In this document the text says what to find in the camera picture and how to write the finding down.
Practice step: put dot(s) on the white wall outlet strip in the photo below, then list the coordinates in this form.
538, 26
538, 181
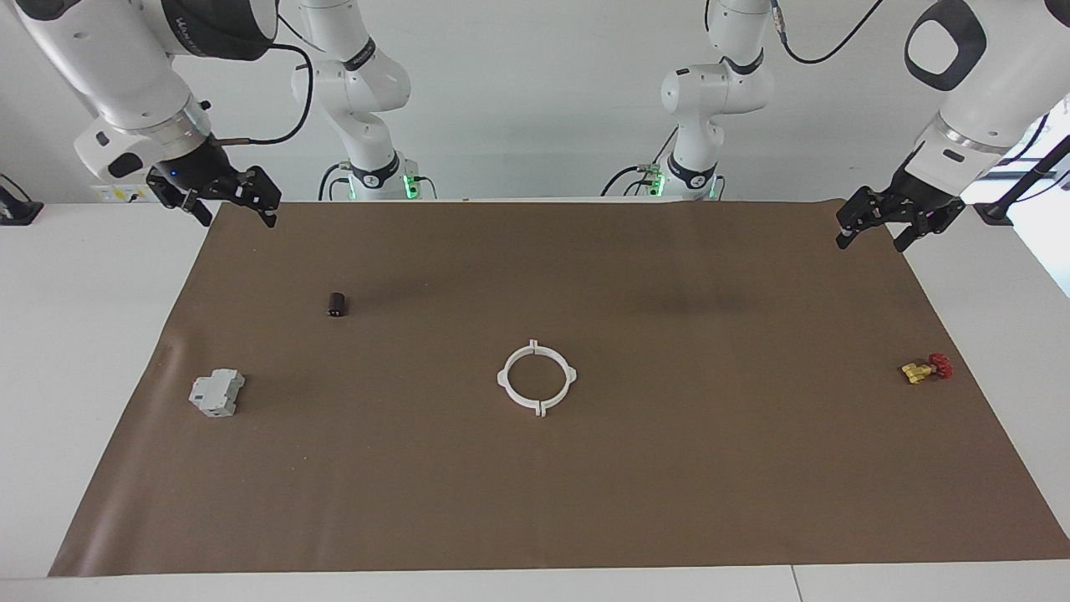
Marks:
117, 194

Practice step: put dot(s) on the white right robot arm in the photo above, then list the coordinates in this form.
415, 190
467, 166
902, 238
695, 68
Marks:
109, 67

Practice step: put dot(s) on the small dark brown cylinder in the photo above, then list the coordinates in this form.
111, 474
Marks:
338, 305

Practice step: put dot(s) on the black camera stand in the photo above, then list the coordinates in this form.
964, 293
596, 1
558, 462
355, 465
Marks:
18, 213
999, 209

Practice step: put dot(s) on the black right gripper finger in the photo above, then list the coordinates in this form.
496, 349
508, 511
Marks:
263, 196
198, 209

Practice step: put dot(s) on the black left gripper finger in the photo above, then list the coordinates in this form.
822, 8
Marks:
857, 213
911, 232

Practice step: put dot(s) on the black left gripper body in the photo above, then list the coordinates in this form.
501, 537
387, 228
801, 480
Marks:
919, 205

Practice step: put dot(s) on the white half pipe clamp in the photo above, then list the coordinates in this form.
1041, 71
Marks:
566, 376
506, 376

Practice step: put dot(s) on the grey circuit breaker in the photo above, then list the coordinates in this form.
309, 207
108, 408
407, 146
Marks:
216, 393

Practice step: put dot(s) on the brown table mat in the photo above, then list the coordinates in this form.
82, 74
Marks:
535, 502

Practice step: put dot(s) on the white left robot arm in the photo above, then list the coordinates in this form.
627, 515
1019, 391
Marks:
719, 92

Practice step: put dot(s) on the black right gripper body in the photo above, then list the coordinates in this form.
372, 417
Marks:
201, 171

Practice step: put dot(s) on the bright window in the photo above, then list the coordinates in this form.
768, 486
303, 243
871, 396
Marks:
1028, 251

